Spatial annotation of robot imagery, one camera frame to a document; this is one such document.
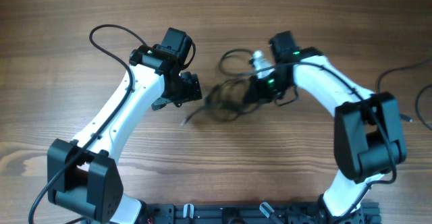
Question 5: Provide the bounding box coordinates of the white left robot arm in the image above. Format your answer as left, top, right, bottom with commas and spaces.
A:
42, 28, 202, 223

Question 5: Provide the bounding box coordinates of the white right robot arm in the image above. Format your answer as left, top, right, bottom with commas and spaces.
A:
244, 31, 407, 223

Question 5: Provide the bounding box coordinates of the black right camera cable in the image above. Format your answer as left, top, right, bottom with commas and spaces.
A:
217, 48, 399, 224

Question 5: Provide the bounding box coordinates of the black camera cable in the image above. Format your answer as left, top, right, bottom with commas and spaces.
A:
28, 24, 196, 224
217, 48, 399, 224

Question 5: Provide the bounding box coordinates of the black left camera cable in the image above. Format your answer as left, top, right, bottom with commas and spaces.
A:
28, 24, 196, 224

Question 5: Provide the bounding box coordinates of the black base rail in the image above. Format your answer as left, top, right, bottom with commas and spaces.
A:
143, 202, 382, 224

